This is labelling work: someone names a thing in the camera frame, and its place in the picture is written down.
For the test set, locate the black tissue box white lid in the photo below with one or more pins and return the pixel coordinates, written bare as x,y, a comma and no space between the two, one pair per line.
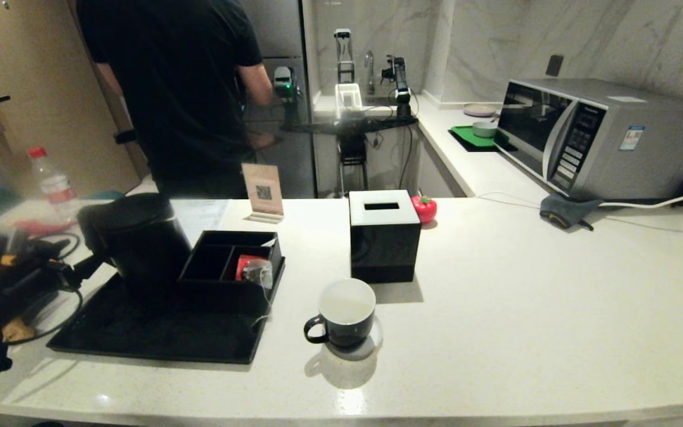
383,249

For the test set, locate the grey oven mitt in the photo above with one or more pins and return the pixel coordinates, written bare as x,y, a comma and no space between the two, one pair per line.
564,210

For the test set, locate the chrome metal stand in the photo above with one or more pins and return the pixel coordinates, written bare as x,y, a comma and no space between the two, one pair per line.
344,54

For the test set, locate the brown QR code sign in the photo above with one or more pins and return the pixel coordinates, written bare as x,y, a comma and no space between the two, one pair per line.
263,188

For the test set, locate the silver microwave oven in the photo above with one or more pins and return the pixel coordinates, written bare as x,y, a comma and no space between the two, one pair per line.
638,148

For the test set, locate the black serving tray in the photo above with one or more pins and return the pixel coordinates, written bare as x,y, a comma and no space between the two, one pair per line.
158,335

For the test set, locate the pale pink plate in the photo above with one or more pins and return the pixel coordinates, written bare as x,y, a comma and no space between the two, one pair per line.
479,110

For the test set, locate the green tray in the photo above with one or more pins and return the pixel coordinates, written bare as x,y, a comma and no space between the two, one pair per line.
465,137

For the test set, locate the grey steel refrigerator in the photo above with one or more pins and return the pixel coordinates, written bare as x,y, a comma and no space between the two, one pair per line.
282,35

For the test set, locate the person in black shirt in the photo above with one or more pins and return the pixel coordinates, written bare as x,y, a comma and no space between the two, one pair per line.
169,89

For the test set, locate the chrome faucet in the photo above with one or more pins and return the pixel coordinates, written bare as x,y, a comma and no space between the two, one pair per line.
369,68

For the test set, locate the small grey bowl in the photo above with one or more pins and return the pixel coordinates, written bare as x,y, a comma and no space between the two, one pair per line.
484,130

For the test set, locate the pink flat item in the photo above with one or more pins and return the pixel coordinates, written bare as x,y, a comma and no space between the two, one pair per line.
39,226

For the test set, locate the black stool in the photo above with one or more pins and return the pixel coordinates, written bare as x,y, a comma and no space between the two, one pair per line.
353,155

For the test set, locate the plastic bottle red cap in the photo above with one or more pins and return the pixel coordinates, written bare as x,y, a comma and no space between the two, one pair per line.
52,185

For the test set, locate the red tomato-shaped timer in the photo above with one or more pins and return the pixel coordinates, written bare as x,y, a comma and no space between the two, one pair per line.
424,209

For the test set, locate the grey device with green light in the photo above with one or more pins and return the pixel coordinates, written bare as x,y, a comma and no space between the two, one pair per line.
284,83

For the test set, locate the black compartment organizer box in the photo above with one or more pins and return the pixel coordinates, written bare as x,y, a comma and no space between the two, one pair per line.
214,293

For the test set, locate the dark wall socket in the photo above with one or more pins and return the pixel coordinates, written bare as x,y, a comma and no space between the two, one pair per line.
553,66

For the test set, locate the white dish rack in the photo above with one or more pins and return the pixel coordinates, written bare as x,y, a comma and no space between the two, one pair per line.
347,99

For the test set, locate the black electric kettle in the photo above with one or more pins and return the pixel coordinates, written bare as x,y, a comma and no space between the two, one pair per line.
146,243

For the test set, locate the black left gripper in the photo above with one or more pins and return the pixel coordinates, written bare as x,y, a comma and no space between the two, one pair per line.
27,273

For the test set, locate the black mug white inside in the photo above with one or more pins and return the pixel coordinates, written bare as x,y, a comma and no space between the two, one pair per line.
347,327

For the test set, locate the black background robot arm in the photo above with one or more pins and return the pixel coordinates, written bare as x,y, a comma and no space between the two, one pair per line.
401,83

